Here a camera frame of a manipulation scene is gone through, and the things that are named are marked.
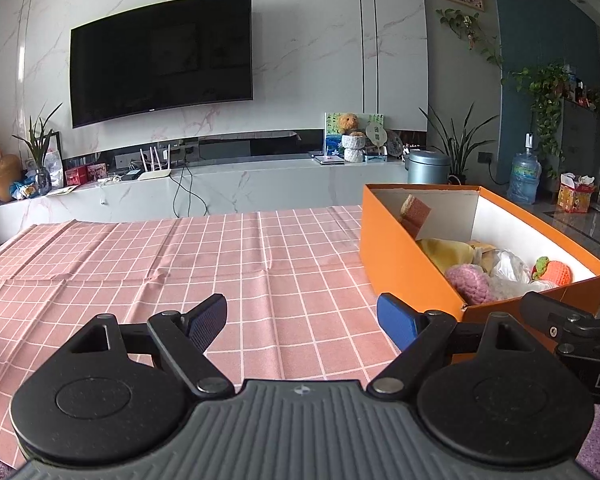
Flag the brown teddy bear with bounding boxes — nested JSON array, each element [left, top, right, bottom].
[[336, 112, 360, 136]]

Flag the orange cardboard box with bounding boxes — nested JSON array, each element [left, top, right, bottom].
[[358, 184, 600, 356]]

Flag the golden vase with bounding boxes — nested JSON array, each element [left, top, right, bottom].
[[0, 154, 22, 203]]

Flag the black wall television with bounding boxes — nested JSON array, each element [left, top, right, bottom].
[[70, 0, 254, 129]]

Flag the blue snack bag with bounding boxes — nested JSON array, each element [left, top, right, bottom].
[[9, 180, 38, 200]]

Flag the black cable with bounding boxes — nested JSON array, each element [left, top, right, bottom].
[[171, 165, 208, 218]]

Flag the clear plastic bag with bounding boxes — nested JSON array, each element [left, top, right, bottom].
[[490, 250, 533, 286]]

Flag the grey cabinet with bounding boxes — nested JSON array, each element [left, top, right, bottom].
[[532, 97, 600, 206]]

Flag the brown rectangular sponge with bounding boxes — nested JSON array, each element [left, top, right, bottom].
[[400, 195, 432, 235]]

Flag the pink fluffy knitted item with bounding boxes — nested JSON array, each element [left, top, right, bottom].
[[445, 264, 493, 306]]

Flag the trailing pothos plant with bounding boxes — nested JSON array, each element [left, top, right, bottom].
[[502, 65, 571, 181]]

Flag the decorative plate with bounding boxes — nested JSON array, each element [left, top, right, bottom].
[[385, 130, 406, 158]]

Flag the grey trash bin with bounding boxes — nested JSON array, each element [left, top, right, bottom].
[[405, 149, 452, 186]]

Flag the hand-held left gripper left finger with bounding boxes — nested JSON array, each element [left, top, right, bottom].
[[67, 293, 236, 397]]

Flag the white charger cable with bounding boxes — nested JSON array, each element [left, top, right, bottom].
[[97, 175, 123, 206]]

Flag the round hand fan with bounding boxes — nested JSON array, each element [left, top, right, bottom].
[[364, 126, 388, 158]]

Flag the red tissue box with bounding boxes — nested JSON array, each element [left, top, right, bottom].
[[556, 172, 597, 215]]

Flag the white router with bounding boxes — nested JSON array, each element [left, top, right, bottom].
[[137, 144, 172, 181]]

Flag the ornaments on cabinet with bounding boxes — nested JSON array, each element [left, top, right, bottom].
[[565, 74, 600, 113]]

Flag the white marble television console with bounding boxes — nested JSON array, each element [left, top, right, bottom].
[[0, 157, 413, 243]]

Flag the hanging vine plant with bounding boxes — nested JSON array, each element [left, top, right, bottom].
[[435, 7, 505, 72]]

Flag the pink checked tablecloth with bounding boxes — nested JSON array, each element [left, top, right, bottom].
[[0, 205, 406, 471]]

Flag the tan paper wrapper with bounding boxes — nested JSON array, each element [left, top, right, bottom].
[[470, 240, 496, 267]]

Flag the plant in glass vase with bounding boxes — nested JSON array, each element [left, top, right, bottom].
[[12, 103, 63, 196]]

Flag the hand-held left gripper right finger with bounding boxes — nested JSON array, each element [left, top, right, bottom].
[[366, 294, 536, 395]]

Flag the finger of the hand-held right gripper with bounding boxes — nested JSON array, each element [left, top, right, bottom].
[[521, 291, 600, 346]]

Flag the blue water bottle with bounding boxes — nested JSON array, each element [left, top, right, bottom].
[[506, 133, 543, 206]]

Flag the yellow cloth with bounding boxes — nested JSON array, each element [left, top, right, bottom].
[[417, 239, 473, 273]]

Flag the orange crochet ball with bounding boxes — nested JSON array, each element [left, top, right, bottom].
[[547, 260, 573, 286]]

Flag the long-leaved potted plant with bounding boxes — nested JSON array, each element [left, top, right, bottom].
[[419, 104, 500, 186]]

